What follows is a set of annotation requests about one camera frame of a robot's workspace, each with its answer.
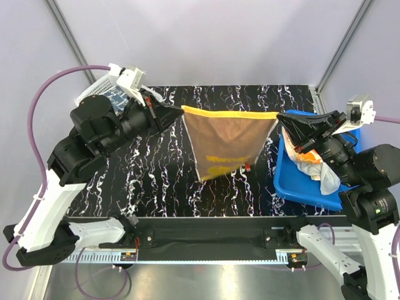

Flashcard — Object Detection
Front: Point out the grey white towel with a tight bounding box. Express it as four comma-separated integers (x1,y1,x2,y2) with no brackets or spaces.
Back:
297,162,341,196

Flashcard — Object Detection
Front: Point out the white perforated plastic basket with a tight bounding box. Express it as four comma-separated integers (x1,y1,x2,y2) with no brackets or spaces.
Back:
75,73,117,106

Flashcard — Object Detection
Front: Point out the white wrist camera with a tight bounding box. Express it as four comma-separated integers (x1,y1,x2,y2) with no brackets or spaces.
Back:
108,63,146,106
335,95,376,134

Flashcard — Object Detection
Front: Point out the aluminium frame rail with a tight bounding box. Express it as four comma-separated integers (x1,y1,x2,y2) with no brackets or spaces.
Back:
40,226,382,266

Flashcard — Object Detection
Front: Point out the brown yellow towel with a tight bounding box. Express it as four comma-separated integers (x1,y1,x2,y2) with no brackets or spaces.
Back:
181,106,278,181

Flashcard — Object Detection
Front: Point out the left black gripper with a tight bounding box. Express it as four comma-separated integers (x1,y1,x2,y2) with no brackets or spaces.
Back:
101,87,185,154

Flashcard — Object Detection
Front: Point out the blue white patterned towel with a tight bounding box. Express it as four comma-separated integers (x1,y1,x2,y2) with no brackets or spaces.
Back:
102,86,128,115

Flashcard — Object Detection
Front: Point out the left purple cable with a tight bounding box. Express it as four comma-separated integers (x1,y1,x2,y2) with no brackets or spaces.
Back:
2,64,132,299

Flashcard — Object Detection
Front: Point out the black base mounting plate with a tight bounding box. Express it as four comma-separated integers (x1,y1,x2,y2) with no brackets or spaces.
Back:
100,217,310,264

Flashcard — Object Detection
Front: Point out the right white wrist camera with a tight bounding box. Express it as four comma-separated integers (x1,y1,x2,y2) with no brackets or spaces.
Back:
335,95,376,134

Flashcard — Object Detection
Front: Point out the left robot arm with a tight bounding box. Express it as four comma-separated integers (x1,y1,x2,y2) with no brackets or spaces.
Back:
3,89,183,270

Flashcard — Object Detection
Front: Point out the blue plastic bin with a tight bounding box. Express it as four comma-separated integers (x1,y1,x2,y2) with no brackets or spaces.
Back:
273,109,362,212

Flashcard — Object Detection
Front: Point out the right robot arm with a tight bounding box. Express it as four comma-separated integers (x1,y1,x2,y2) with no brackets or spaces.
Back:
277,111,399,299

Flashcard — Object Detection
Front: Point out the orange floral towel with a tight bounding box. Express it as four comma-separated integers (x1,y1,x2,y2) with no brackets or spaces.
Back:
282,129,323,164

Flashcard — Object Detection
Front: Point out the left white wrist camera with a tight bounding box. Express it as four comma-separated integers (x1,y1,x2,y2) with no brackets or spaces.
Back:
108,63,146,106

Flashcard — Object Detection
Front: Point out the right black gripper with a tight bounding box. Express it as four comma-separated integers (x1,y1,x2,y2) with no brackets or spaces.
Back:
277,107,363,185

